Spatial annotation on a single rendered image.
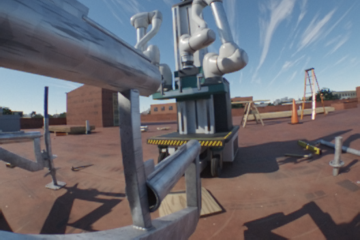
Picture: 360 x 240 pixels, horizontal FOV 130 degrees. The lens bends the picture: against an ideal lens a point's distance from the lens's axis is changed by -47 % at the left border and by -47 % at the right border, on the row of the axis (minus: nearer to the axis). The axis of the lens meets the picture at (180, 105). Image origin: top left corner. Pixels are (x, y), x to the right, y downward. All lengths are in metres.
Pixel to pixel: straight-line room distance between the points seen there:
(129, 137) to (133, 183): 0.05
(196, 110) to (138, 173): 1.35
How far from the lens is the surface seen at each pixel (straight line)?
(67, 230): 0.87
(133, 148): 0.18
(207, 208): 0.86
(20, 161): 1.24
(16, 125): 6.19
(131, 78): 0.16
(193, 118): 1.51
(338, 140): 1.23
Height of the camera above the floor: 0.51
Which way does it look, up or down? 3 degrees up
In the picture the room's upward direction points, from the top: 4 degrees counter-clockwise
